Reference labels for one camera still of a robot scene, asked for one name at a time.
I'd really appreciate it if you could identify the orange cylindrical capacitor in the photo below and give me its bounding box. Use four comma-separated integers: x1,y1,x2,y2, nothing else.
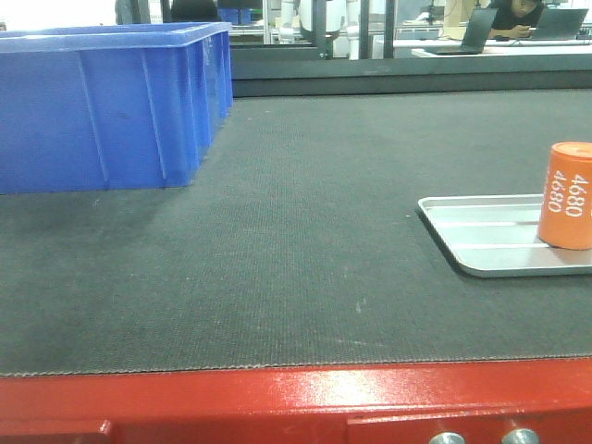
537,142,591,251

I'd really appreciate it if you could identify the dark conveyor belt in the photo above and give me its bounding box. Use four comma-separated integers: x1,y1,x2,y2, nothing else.
1,90,591,376

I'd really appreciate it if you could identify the silver metal tray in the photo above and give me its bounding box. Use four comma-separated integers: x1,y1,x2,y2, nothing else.
417,194,591,278

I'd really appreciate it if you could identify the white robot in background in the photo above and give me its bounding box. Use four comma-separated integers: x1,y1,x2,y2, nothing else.
277,0,360,60

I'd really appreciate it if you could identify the large blue plastic crate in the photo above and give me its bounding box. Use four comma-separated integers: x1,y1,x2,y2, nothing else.
1,22,233,194

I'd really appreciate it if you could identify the left silver bolt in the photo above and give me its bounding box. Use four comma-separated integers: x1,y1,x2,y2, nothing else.
429,431,465,444

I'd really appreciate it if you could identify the silver bolt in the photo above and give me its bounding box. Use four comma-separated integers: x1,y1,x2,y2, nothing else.
500,427,540,444
429,431,465,444

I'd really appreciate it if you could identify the black laptop left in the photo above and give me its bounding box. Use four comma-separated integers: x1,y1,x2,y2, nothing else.
425,8,497,56

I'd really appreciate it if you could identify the seated person in black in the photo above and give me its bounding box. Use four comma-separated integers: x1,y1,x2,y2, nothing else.
487,0,546,39

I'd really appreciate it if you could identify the right silver bolt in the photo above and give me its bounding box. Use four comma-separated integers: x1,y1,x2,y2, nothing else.
500,427,540,444

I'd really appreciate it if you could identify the grey laptop right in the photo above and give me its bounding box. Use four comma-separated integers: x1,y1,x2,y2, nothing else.
529,8,588,41

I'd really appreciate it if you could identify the red conveyor frame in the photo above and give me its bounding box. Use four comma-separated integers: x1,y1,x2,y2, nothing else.
1,358,591,443

